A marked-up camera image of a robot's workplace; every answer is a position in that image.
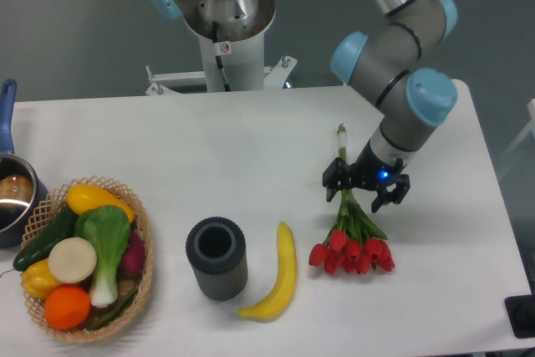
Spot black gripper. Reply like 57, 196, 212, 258
322, 141, 410, 213

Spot red tulip bouquet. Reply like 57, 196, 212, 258
308, 123, 396, 276

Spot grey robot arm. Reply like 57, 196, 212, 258
150, 0, 458, 211

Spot yellow banana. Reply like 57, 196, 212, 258
237, 222, 298, 322

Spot dark grey ribbed vase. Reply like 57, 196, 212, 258
186, 217, 248, 301

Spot black device at edge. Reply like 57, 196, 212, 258
504, 294, 534, 339

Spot purple sweet potato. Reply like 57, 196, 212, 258
120, 231, 145, 275

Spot green bok choy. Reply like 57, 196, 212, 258
74, 205, 130, 309

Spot green chili pepper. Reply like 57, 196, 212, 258
89, 288, 138, 330

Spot yellow squash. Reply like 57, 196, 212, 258
66, 184, 135, 223

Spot woven wicker basket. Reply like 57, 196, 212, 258
13, 176, 153, 343

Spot beige round disc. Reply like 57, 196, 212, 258
48, 237, 97, 284

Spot green cucumber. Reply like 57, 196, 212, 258
13, 206, 79, 272

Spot orange fruit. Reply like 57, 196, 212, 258
44, 285, 91, 330

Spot yellow bell pepper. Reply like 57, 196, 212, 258
21, 258, 63, 299

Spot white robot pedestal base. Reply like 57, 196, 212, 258
145, 33, 298, 95

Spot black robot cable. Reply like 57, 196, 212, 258
210, 21, 232, 92

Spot blue handled saucepan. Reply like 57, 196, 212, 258
1, 79, 48, 248

